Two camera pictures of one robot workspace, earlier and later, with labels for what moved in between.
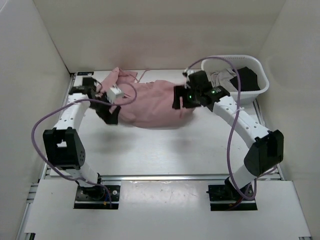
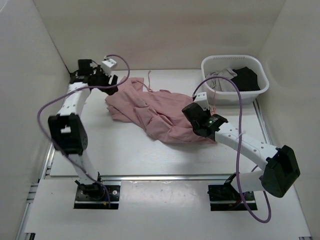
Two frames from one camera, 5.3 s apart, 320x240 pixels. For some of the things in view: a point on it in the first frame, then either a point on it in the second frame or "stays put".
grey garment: [222, 78] stays put
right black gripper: [178, 91] -> [207, 112]
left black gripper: [108, 117] -> [99, 71]
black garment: [248, 79] stays put
